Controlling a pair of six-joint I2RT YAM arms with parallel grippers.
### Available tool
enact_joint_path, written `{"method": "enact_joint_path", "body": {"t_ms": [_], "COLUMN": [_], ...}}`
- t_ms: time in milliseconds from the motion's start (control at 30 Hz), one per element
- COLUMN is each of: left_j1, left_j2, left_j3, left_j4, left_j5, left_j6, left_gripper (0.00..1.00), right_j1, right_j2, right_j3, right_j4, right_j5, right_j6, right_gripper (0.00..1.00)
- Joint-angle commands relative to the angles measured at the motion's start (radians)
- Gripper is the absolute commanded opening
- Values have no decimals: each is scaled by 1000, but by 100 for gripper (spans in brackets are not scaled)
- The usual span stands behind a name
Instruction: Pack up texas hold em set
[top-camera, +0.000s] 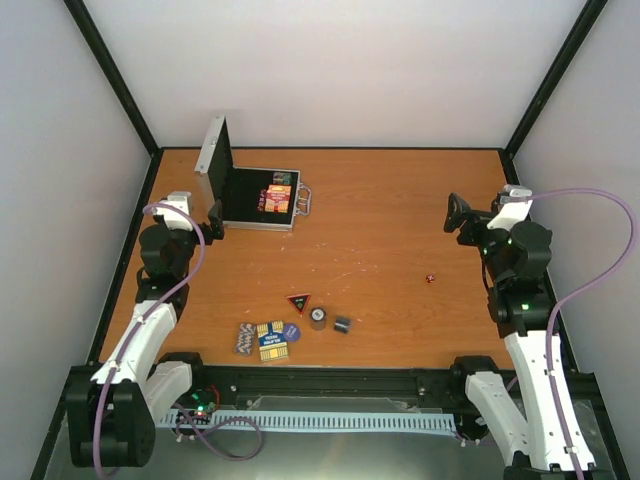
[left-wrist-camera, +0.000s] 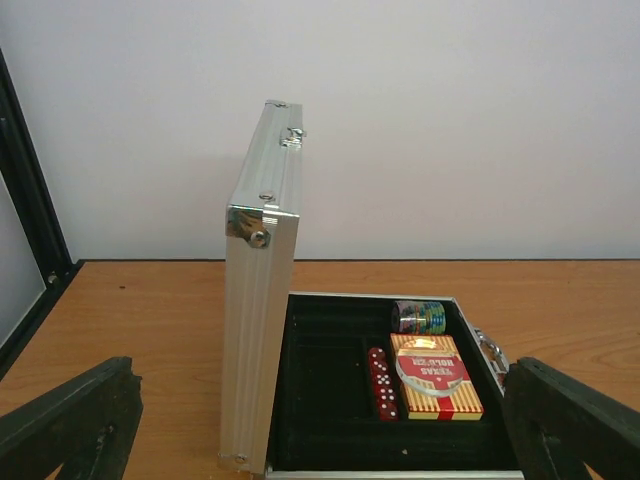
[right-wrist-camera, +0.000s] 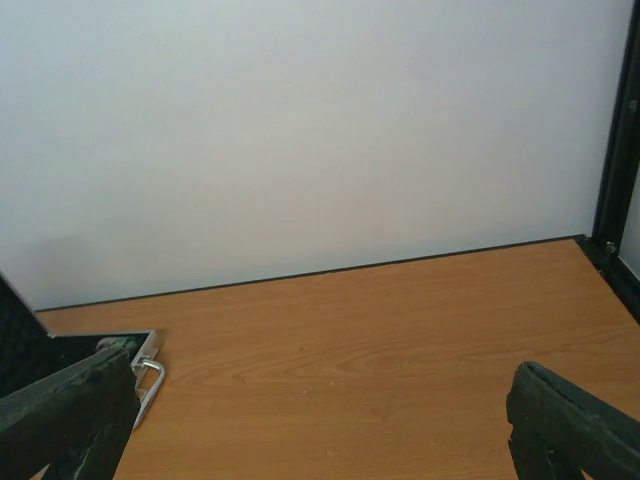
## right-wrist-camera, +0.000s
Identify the black enclosure frame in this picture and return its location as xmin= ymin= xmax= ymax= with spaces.
xmin=576 ymin=1 xmax=639 ymax=319

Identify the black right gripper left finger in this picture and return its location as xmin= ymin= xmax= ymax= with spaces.
xmin=1 ymin=347 xmax=137 ymax=479

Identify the aluminium poker case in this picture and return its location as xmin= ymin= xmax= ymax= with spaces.
xmin=1 ymin=278 xmax=166 ymax=427

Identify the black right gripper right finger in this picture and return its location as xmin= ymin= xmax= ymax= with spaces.
xmin=506 ymin=361 xmax=639 ymax=479

